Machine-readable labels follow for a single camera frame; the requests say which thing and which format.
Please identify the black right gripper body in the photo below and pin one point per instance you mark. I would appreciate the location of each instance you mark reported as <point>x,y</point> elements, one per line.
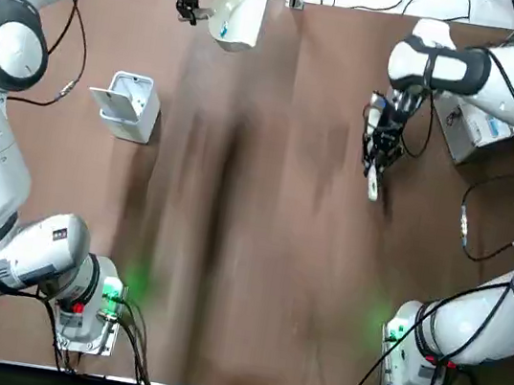
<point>397,112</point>

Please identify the white hand brush black bristles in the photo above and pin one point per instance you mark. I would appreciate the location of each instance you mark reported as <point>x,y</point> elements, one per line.
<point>373,185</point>

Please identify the pale grey plastic dustpan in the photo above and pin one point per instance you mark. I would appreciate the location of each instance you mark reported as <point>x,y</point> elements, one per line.
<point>246,2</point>

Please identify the white trash can flip lid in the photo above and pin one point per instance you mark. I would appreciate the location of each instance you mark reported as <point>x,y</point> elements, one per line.
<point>127,124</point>

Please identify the open aluminium case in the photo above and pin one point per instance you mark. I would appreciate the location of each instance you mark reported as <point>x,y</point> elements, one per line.
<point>468,137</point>

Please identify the blue white medicine box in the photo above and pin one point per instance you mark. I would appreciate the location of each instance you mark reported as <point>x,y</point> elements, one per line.
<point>494,127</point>

